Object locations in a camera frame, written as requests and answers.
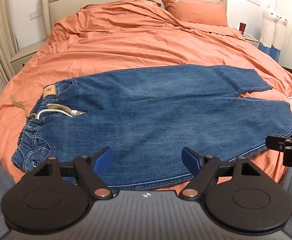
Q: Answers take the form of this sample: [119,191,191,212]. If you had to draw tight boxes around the beige bedside table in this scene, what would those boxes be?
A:
[10,40,49,68]

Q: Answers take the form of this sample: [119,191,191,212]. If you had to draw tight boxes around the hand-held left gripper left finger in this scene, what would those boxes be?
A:
[33,147,112,200]

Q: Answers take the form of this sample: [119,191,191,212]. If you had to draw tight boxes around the orange duvet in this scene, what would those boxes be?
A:
[0,0,292,188]

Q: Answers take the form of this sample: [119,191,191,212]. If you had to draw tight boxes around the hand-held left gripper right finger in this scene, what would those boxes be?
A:
[179,147,262,200]

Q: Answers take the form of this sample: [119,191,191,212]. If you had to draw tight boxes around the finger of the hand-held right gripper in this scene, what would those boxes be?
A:
[265,135,292,153]

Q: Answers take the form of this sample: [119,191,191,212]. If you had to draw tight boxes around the white bedside table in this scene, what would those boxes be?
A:
[243,32,260,47]

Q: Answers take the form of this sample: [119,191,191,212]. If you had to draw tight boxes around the orange embroidered pillow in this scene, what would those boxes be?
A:
[133,0,162,8]
[159,0,229,27]

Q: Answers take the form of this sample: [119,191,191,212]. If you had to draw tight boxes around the white alpaca plush toy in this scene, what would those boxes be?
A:
[271,11,288,62]
[259,5,279,53]

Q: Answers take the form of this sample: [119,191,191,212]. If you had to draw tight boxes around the blue denim pants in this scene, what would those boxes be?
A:
[10,64,292,191]

